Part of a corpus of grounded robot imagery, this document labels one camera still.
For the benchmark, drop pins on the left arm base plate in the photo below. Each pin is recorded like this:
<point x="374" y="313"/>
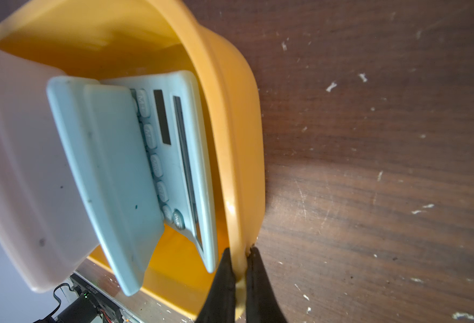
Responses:
<point x="89" y="305"/>

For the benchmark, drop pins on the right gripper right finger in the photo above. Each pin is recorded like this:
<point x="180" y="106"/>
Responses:
<point x="261" y="303"/>

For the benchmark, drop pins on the pink calculator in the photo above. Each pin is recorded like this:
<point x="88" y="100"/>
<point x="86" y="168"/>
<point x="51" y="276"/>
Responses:
<point x="44" y="227"/>

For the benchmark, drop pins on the teal calculator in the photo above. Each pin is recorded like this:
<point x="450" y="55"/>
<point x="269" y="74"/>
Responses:
<point x="172" y="125"/>
<point x="100" y="132"/>

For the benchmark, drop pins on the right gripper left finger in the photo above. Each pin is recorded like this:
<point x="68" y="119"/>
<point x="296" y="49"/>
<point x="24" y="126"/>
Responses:
<point x="220" y="304"/>

